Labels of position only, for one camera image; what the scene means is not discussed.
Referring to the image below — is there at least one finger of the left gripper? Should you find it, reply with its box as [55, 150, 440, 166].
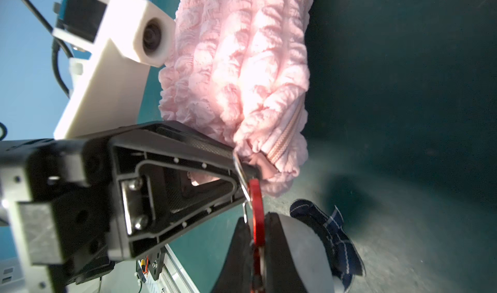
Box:
[107, 122, 245, 261]

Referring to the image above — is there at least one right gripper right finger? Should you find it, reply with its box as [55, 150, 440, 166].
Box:
[264, 213, 335, 292]

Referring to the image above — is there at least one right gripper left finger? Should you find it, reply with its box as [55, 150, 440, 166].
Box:
[211, 217, 254, 293]

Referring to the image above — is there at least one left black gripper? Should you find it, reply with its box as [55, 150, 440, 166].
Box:
[1, 137, 115, 292]

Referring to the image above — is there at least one white plush keychain decoration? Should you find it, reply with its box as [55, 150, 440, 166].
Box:
[232, 151, 366, 293]

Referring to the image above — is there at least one pink puffy bag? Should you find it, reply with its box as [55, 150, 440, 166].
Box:
[159, 0, 313, 197]

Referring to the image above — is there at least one aluminium front rail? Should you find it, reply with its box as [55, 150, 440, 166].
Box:
[135, 245, 199, 293]

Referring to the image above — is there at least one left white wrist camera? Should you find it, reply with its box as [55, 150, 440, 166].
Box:
[53, 0, 176, 140]

